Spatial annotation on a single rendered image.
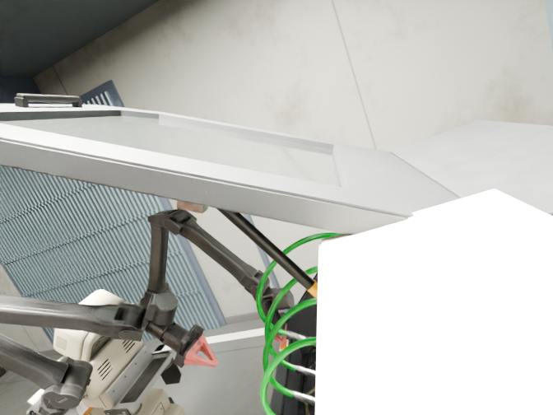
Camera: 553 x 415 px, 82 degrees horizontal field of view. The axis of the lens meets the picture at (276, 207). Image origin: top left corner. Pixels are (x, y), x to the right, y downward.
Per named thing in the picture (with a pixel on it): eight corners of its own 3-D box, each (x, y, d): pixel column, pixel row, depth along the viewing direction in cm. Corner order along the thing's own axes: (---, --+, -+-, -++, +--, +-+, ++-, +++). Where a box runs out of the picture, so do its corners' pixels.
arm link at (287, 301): (257, 275, 118) (248, 286, 110) (286, 269, 113) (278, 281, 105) (269, 304, 119) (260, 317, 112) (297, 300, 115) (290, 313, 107)
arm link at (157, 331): (155, 319, 89) (140, 333, 84) (160, 302, 85) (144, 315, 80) (175, 333, 87) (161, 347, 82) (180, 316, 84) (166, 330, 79)
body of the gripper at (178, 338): (187, 344, 77) (162, 328, 78) (178, 367, 82) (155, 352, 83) (202, 326, 83) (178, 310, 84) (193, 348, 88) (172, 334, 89)
